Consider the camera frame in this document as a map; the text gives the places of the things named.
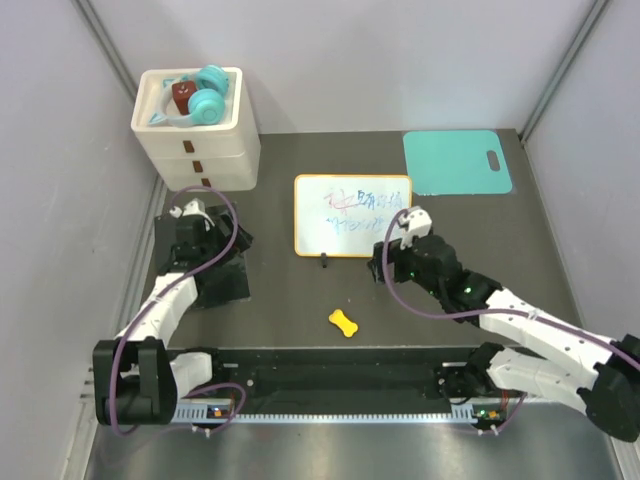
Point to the brown cube toy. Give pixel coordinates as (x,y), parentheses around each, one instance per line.
(181,92)

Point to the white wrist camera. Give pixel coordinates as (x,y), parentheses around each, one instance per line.
(415,222)
(195,207)

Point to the white drawer storage box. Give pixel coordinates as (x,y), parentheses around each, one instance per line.
(225,155)

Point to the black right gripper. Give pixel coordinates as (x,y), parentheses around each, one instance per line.
(396,255)

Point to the grey slotted cable duct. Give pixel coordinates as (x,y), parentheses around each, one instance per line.
(205,414)

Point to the black mat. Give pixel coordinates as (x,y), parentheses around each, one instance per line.
(223,282)

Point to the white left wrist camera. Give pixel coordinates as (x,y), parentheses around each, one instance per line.
(195,207)

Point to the yellow bone shaped eraser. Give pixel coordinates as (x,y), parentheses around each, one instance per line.
(347,327)

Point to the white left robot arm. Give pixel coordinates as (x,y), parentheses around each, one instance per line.
(136,380)

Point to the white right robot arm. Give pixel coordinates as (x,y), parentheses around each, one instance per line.
(595,375)

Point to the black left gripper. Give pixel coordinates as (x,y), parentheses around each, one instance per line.
(212,229)

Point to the teal headphones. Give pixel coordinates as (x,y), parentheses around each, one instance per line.
(206,104)

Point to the yellow framed whiteboard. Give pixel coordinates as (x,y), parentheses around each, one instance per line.
(344,215)

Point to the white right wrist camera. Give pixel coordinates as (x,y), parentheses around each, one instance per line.
(415,222)

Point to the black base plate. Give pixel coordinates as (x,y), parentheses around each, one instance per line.
(346,381)

